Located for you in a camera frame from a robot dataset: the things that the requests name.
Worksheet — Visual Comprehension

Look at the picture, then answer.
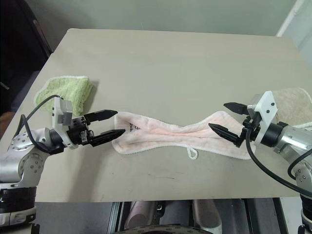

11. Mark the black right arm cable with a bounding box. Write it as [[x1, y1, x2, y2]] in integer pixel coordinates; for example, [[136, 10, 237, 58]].
[[245, 126, 312, 193]]

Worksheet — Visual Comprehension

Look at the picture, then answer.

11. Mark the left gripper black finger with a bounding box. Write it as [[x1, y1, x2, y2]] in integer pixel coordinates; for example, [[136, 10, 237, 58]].
[[84, 109, 119, 123], [90, 128, 126, 148]]

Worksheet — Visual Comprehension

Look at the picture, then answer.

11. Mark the pinkish rounded shape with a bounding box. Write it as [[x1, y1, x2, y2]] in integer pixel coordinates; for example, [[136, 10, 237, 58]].
[[192, 200, 223, 234], [127, 201, 157, 230]]

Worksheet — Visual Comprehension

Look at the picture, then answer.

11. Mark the pink fluffy towel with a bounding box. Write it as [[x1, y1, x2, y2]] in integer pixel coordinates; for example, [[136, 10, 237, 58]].
[[111, 111, 255, 161]]

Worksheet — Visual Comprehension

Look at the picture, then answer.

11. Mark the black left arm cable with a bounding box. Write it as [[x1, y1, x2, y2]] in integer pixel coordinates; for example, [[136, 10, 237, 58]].
[[13, 95, 64, 154]]

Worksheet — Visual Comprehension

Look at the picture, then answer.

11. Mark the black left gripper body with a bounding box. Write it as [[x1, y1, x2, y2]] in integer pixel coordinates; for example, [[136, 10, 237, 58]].
[[65, 116, 95, 147]]

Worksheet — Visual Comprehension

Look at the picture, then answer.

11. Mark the silver table frame rail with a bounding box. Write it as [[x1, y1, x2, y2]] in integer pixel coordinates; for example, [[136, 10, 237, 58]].
[[106, 201, 124, 234]]

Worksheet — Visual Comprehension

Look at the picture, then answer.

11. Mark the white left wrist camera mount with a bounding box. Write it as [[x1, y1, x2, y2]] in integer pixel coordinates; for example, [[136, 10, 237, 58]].
[[51, 97, 74, 150]]

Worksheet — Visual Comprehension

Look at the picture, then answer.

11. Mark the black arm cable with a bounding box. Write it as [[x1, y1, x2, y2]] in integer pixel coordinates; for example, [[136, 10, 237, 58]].
[[13, 95, 64, 154], [245, 126, 312, 193]]

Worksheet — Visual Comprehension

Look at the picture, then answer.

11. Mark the dotted dark curved band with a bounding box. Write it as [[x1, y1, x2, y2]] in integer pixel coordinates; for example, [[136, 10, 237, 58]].
[[121, 222, 206, 234]]

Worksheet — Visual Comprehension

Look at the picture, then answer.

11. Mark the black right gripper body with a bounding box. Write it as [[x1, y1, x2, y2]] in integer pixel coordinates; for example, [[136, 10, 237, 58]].
[[240, 109, 263, 142]]

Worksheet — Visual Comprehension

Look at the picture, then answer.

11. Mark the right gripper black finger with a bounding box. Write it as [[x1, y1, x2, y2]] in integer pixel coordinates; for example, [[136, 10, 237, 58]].
[[223, 102, 249, 116], [208, 123, 247, 148]]

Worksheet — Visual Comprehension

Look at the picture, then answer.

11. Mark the green folded towel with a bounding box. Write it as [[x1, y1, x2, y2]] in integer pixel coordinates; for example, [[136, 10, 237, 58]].
[[34, 76, 95, 117]]

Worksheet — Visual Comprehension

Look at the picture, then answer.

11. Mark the white door frame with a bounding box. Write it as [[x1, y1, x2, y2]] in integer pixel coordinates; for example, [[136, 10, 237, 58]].
[[276, 0, 312, 56]]

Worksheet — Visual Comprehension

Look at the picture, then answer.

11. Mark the beige folded towel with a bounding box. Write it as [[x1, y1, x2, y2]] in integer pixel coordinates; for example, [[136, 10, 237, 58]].
[[273, 87, 312, 129]]

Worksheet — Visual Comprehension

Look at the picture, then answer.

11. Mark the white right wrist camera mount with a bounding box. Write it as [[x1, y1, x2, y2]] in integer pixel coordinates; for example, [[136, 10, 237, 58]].
[[247, 90, 279, 145]]

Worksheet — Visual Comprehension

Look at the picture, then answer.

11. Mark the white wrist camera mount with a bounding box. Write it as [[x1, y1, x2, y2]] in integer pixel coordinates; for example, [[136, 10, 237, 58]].
[[51, 97, 74, 150], [247, 90, 279, 145]]

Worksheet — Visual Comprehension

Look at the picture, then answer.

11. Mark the dark table frame rail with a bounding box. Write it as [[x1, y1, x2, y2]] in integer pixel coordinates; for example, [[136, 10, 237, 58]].
[[240, 198, 284, 234]]

